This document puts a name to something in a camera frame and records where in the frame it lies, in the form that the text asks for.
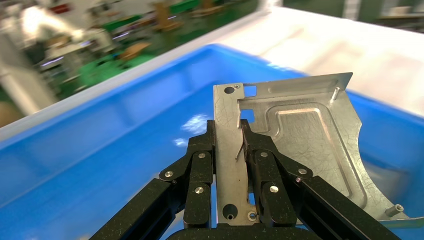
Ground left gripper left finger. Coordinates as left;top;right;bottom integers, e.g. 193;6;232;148
89;119;217;240

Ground stamped metal bracket part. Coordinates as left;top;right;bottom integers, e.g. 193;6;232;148
212;72;424;229

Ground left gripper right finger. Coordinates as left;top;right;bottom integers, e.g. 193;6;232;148
241;119;402;240

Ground blue plastic bin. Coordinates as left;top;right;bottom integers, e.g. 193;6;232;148
0;43;424;240

